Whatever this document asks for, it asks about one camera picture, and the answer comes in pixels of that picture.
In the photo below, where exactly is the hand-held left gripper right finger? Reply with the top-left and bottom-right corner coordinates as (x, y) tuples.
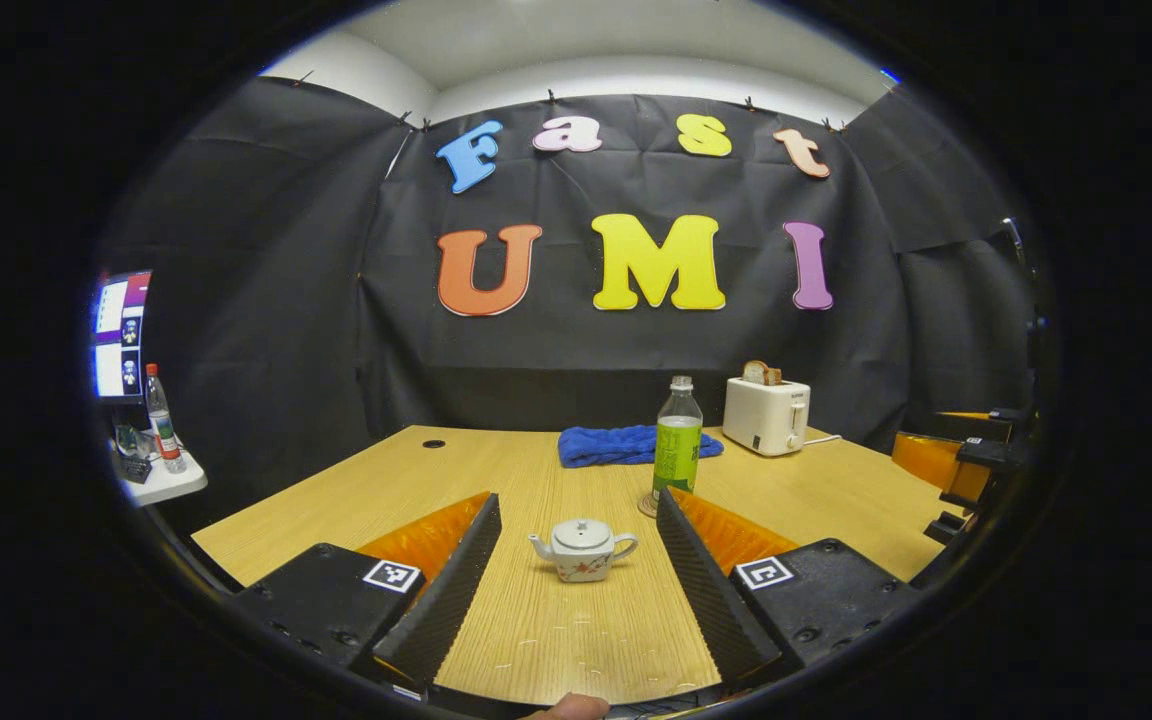
(656, 487), (927, 686)

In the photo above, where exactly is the blue towel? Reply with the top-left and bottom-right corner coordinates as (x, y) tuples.
(558, 425), (725, 469)

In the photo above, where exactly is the black backdrop cloth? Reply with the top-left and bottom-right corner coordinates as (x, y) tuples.
(96, 78), (1037, 521)

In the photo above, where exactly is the green label water bottle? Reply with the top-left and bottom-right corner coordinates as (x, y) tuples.
(651, 376), (705, 504)

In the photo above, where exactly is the computer monitor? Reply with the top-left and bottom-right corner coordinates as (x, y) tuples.
(91, 270), (153, 403)

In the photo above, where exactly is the clear bottle with red cap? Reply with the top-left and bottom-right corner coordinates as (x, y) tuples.
(144, 363), (188, 475)

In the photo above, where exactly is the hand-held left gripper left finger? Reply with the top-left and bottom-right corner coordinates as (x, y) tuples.
(232, 492), (503, 701)

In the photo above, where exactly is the white side table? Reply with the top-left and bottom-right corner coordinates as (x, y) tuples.
(111, 445), (209, 508)

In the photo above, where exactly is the white toaster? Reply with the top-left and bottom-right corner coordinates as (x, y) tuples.
(722, 376), (812, 458)

